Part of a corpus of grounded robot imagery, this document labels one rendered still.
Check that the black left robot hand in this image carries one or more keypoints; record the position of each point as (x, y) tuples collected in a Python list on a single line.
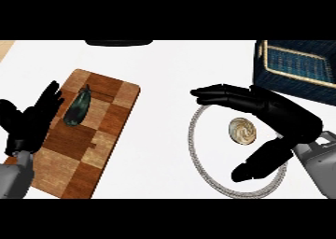
[(32, 124)]

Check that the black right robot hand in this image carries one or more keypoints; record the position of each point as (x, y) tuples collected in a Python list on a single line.
[(284, 118)]

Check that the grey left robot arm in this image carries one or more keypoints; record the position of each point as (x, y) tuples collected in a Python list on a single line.
[(10, 177)]

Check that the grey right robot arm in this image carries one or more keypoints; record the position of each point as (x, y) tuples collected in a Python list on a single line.
[(324, 165)]

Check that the cream swirl cupcake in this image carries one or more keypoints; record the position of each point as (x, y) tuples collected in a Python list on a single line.
[(241, 131)]

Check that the dark blue wicker basket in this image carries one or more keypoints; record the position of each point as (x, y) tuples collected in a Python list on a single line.
[(299, 71)]

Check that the white round placemat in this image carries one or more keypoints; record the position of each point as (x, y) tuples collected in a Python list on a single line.
[(206, 161)]

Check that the dark green eggplant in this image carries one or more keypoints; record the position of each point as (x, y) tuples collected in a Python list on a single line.
[(76, 109)]

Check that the checkered wooden cutting board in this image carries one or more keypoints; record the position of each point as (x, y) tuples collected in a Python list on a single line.
[(92, 137)]

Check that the black rounded appliance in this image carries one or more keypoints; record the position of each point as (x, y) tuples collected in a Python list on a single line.
[(117, 42)]

